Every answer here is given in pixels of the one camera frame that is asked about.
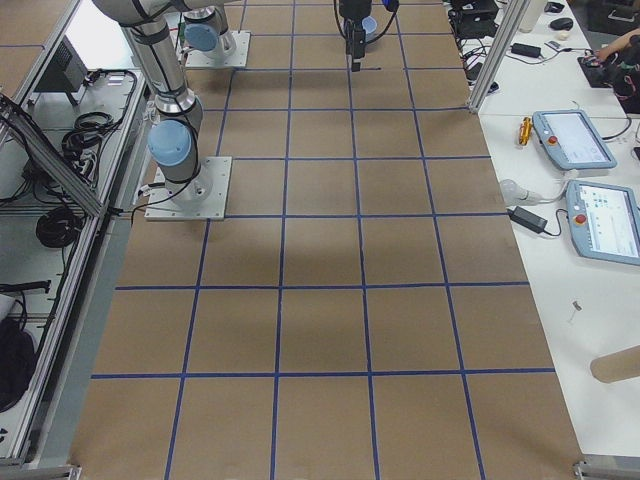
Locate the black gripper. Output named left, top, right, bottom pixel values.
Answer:
left=339, top=0, right=372, bottom=72

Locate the person hand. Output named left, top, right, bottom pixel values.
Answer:
left=595, top=45, right=613, bottom=61

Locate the small black power brick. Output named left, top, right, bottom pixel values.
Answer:
left=510, top=43, right=541, bottom=59

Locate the yellow screwdriver tool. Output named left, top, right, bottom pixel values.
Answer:
left=518, top=117, right=532, bottom=146

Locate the black computer mouse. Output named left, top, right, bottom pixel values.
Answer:
left=548, top=17, right=574, bottom=31

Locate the white light bulb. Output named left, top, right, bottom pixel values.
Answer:
left=499, top=179, right=543, bottom=206

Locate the upper teach pendant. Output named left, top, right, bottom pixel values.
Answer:
left=532, top=110, right=617, bottom=171

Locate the teach pendant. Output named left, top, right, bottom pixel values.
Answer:
left=532, top=110, right=617, bottom=171
left=565, top=180, right=639, bottom=266

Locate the black power adapter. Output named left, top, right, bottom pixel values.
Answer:
left=507, top=206, right=547, bottom=234

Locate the brown paper table cover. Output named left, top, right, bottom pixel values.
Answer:
left=70, top=1, right=580, bottom=479

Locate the black control box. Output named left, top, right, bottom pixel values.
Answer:
left=35, top=36, right=88, bottom=106

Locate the lower teach pendant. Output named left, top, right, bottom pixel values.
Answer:
left=565, top=180, right=639, bottom=266

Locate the cardboard tube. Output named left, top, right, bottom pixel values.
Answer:
left=590, top=345, right=640, bottom=383

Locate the aluminium frame post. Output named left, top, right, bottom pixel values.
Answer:
left=468, top=0, right=529, bottom=113

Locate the coiled black cable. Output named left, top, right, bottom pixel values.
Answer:
left=35, top=205, right=84, bottom=250

